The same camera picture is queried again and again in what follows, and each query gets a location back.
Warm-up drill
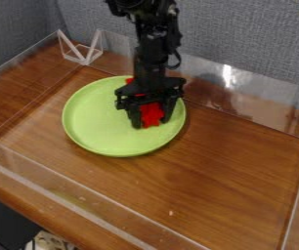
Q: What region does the black cable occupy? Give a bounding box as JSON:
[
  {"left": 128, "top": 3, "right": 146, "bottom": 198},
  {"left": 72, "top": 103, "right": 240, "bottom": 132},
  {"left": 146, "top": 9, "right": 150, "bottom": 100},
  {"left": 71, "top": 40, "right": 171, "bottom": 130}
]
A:
[{"left": 164, "top": 48, "right": 184, "bottom": 70}]

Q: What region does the clear acrylic corner bracket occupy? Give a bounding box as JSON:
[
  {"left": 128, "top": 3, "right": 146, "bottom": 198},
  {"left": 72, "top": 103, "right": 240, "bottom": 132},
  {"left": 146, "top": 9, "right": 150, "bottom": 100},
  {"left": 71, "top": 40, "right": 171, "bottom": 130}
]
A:
[{"left": 57, "top": 29, "right": 103, "bottom": 65}]

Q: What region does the green round plate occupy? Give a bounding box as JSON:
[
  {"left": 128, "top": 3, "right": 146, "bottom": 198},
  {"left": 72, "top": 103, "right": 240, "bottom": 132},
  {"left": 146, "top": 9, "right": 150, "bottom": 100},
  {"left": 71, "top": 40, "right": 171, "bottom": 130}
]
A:
[{"left": 61, "top": 75, "right": 187, "bottom": 157}]

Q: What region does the clear acrylic enclosure wall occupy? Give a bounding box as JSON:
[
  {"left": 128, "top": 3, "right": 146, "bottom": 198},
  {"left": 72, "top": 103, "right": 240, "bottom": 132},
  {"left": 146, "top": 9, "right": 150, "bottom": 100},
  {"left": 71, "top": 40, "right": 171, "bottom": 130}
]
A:
[{"left": 0, "top": 31, "right": 299, "bottom": 250}]

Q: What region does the black box under table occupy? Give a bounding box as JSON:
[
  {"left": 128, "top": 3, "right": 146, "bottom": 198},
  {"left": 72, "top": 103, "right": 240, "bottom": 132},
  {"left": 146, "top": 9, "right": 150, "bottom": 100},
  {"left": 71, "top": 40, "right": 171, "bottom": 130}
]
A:
[{"left": 0, "top": 202, "right": 41, "bottom": 250}]

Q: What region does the white power strip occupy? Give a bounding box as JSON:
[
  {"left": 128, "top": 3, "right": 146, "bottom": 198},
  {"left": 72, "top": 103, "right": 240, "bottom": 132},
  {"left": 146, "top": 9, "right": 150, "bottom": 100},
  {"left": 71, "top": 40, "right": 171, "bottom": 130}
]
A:
[{"left": 35, "top": 230, "right": 76, "bottom": 250}]

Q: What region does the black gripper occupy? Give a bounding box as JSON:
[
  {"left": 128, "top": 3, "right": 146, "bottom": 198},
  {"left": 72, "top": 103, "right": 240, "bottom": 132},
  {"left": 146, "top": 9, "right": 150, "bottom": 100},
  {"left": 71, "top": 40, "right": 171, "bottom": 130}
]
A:
[{"left": 115, "top": 76, "right": 186, "bottom": 129}]

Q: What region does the red plastic block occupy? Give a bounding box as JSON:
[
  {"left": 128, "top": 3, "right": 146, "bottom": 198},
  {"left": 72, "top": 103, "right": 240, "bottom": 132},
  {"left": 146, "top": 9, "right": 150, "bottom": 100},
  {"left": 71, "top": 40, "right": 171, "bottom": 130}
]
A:
[{"left": 124, "top": 76, "right": 167, "bottom": 129}]

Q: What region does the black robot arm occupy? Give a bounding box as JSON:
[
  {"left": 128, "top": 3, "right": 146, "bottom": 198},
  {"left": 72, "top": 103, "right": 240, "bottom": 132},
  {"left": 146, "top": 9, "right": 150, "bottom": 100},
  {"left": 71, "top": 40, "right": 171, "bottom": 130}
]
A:
[{"left": 106, "top": 0, "right": 187, "bottom": 129}]

